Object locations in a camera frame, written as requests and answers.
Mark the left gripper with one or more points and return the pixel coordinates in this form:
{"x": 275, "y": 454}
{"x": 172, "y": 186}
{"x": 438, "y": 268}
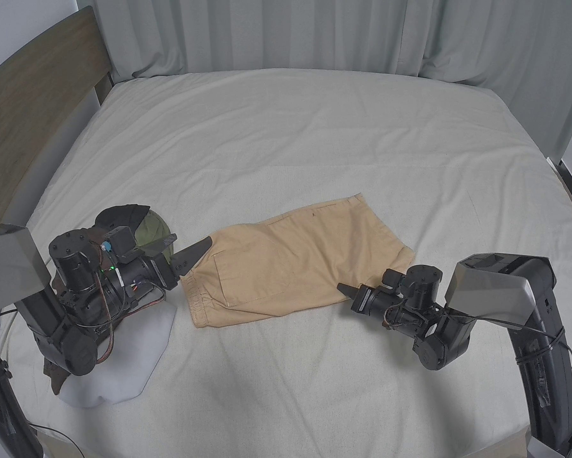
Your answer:
{"x": 140, "y": 279}

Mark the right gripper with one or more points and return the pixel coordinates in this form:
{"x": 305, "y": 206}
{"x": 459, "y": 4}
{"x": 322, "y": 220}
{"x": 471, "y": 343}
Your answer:
{"x": 374, "y": 301}

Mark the tan shorts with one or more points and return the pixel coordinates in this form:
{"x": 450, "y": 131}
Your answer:
{"x": 290, "y": 255}

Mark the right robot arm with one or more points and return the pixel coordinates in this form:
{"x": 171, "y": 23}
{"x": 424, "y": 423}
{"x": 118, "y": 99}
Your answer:
{"x": 496, "y": 289}

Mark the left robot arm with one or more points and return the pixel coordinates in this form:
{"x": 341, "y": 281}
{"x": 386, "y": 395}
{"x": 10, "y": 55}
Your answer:
{"x": 71, "y": 356}

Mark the bed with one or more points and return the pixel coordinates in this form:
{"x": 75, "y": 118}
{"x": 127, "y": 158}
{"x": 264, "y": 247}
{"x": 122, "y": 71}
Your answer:
{"x": 338, "y": 136}

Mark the green garment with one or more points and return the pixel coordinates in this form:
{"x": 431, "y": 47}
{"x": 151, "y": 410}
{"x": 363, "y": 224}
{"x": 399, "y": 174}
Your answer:
{"x": 155, "y": 227}

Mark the black garment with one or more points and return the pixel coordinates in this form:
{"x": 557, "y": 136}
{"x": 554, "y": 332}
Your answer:
{"x": 119, "y": 217}

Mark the white garment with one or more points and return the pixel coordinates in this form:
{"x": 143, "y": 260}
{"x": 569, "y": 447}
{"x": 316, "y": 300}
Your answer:
{"x": 133, "y": 365}

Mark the brown garment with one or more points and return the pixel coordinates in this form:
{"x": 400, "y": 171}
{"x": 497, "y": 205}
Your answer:
{"x": 54, "y": 382}

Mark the pale green curtain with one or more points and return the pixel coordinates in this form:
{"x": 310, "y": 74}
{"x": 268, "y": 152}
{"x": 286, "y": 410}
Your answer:
{"x": 243, "y": 17}
{"x": 505, "y": 26}

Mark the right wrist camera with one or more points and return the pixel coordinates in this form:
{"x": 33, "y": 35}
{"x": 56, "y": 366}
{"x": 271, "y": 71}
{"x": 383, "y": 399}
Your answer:
{"x": 392, "y": 278}

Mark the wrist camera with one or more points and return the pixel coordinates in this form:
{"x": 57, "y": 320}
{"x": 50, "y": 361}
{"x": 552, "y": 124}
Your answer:
{"x": 392, "y": 278}
{"x": 123, "y": 241}

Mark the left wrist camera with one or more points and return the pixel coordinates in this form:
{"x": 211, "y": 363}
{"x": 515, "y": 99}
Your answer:
{"x": 123, "y": 241}

